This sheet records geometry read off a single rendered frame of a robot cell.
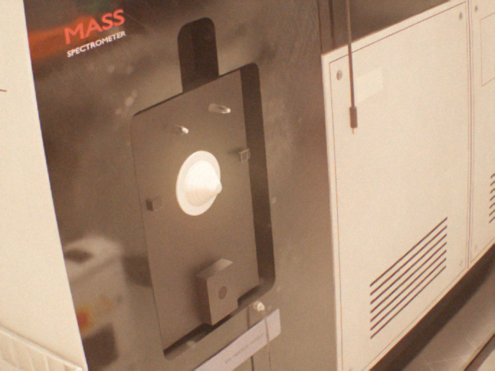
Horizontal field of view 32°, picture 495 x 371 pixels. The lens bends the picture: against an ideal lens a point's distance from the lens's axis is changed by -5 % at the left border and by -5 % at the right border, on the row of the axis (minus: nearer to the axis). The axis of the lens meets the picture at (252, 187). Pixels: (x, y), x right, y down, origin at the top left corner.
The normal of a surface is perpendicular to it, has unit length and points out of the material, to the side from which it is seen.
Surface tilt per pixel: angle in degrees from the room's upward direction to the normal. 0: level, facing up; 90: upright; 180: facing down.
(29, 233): 90
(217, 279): 90
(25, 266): 90
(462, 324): 0
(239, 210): 90
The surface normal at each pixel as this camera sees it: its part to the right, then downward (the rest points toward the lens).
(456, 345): -0.08, -0.91
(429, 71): 0.79, 0.18
